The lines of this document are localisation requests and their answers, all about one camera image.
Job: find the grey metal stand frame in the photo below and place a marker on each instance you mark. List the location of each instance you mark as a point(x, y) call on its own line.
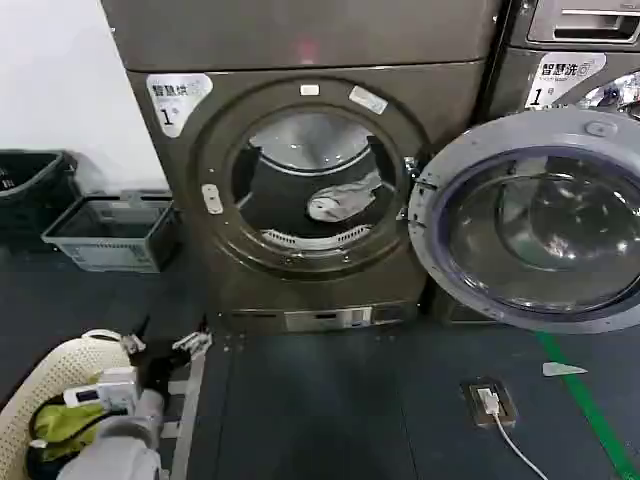
point(192, 400)

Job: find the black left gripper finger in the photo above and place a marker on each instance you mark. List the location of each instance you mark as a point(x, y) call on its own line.
point(133, 343)
point(192, 342)

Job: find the grey plastic basket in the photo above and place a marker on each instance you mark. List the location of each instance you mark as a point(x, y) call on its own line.
point(107, 250)

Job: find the grey garment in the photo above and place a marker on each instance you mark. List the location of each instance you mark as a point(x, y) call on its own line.
point(340, 200)

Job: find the green garment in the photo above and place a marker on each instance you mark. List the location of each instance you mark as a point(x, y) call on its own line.
point(65, 417)

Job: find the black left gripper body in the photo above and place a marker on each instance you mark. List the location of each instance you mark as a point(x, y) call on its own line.
point(160, 367)

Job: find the round glass dryer door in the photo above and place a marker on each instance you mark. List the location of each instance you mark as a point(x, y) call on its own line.
point(500, 131)

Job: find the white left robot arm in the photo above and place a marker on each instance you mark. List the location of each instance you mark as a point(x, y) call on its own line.
point(115, 450)

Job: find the metal floor socket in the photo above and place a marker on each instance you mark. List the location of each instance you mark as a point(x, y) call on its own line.
point(505, 400)

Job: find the green floor tape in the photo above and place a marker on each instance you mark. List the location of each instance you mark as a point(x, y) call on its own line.
point(585, 400)

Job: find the grey front-load dryer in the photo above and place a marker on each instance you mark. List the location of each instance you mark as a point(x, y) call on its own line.
point(150, 40)

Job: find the grey washing machine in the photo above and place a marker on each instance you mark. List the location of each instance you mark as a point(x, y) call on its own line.
point(515, 30)

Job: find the dark plastic basket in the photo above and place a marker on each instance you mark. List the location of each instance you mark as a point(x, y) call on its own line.
point(30, 170)

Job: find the white paper scrap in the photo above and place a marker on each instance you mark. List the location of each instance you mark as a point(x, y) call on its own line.
point(560, 369)

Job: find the cream perforated laundry basket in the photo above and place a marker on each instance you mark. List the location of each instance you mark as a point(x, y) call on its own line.
point(65, 360)

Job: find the white plug adapter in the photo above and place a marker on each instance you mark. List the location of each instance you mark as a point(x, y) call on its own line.
point(487, 401)

